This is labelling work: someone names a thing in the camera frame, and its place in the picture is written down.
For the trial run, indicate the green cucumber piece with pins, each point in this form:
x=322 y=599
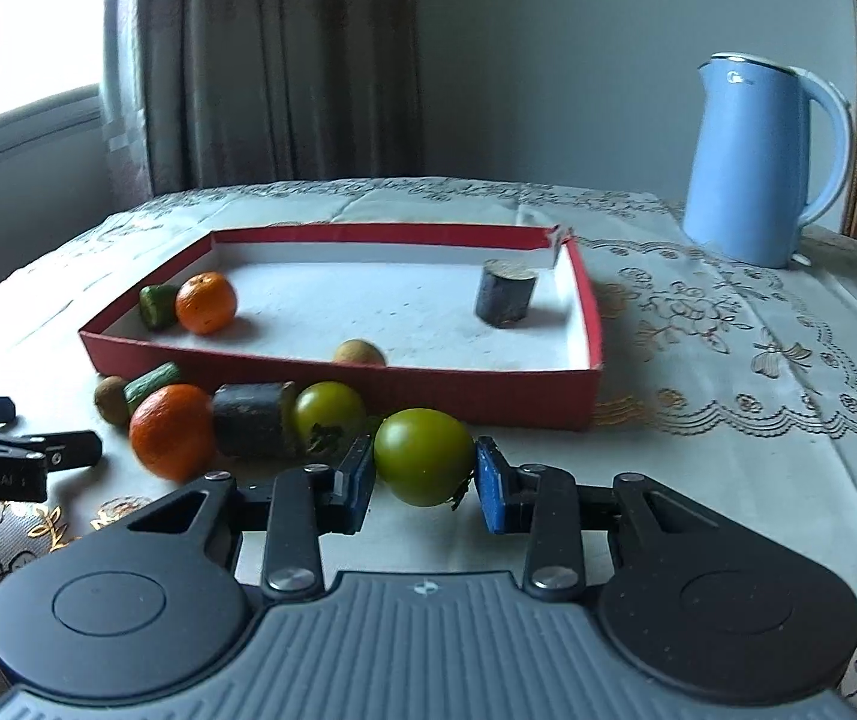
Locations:
x=151 y=382
x=158 y=305

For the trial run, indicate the small brown round fruit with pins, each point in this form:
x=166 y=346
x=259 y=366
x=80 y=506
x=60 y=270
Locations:
x=109 y=397
x=359 y=354

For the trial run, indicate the window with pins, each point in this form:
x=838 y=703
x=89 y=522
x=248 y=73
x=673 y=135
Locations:
x=23 y=22

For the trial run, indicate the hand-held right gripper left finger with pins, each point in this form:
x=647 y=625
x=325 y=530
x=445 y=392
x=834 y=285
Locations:
x=357 y=491

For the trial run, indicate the red cardboard box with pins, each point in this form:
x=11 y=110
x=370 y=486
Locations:
x=398 y=315

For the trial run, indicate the dark sugarcane piece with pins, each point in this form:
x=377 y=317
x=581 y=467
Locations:
x=256 y=420
x=505 y=292

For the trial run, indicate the orange mandarin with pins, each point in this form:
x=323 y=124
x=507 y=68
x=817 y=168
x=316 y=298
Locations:
x=172 y=431
x=205 y=303

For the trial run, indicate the blue electric kettle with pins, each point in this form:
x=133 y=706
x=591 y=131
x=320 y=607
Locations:
x=750 y=165

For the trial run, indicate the green tomato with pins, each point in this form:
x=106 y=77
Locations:
x=424 y=457
x=329 y=409

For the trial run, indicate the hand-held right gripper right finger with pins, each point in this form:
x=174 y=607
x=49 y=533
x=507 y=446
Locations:
x=492 y=491

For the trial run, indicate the brown curtain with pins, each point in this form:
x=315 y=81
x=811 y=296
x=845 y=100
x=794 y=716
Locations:
x=278 y=67

